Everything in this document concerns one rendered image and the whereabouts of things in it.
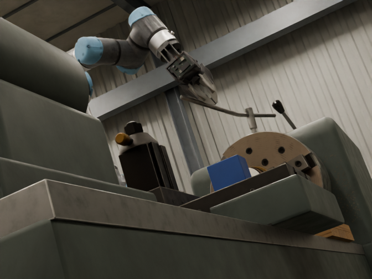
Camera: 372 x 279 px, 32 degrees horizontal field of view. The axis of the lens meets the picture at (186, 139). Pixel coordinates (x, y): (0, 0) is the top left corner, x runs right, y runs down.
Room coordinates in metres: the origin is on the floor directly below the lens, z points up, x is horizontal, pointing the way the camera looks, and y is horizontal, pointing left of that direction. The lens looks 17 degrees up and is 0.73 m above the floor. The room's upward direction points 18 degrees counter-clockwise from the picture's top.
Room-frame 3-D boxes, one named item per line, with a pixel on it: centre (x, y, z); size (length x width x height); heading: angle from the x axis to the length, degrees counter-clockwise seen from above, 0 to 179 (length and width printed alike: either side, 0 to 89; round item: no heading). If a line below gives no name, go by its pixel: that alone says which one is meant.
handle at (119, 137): (1.17, 0.11, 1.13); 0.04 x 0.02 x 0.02; 162
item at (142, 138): (1.22, 0.09, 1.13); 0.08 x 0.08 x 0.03
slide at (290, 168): (1.20, 0.03, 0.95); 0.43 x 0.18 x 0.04; 72
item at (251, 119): (1.78, -0.19, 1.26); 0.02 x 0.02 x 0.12
